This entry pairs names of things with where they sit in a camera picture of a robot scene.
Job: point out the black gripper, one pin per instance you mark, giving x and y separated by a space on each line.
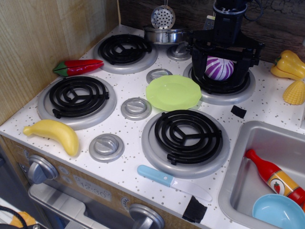
225 40

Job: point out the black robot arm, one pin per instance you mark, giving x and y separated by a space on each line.
223 4

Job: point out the green plastic plate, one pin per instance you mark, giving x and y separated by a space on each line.
173 92

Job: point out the yellow toy banana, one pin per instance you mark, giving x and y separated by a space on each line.
57 131

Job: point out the purple white toy onion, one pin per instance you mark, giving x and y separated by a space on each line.
219 69

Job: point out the rear right black burner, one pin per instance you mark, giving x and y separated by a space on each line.
226 96

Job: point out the black burner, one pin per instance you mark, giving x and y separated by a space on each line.
185 143
78 101
226 96
125 54

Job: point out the silver stove knob rear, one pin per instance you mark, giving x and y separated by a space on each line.
178 52

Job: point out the silver stove knob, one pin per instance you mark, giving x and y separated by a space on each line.
136 109
156 73
178 52
106 148

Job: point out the small steel pot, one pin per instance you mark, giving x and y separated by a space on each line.
165 36

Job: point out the black tape square upper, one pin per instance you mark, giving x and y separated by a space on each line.
239 112

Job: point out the black tape square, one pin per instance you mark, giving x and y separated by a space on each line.
195 211
239 112

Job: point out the yellow toy bell pepper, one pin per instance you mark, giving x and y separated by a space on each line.
288 65

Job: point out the silver stove knob upper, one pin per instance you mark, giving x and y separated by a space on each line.
156 73

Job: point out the steel perforated skimmer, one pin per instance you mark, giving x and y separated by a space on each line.
163 17

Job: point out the yellow toy corn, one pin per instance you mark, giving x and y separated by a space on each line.
295 93

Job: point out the front right black burner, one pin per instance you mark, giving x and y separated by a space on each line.
185 143

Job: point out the silver stove knob middle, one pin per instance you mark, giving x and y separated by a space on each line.
136 109

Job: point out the rear left black burner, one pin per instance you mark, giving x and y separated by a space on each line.
125 54

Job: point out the metal sink basin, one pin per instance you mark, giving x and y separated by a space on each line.
242 185

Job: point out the red toy ketchup bottle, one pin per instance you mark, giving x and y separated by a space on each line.
277 179

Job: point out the front left black burner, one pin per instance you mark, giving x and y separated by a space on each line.
78 101

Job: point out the silver stove knob front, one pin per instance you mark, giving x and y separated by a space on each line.
106 148

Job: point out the red toy chili pepper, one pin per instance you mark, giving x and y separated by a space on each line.
75 67

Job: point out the black tape square lower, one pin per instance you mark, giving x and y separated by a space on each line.
195 211

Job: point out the light blue plastic bowl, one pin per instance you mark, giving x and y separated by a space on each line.
279 211

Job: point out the silver oven knob right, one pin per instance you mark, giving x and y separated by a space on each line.
145 218

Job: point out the silver oven knob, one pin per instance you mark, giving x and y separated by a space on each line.
145 218
41 170

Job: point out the silver oven knob left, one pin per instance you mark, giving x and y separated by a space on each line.
41 170

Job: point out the blue handled toy knife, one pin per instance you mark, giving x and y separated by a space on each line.
170 181

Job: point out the silver oven door handle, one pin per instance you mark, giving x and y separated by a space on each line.
81 211

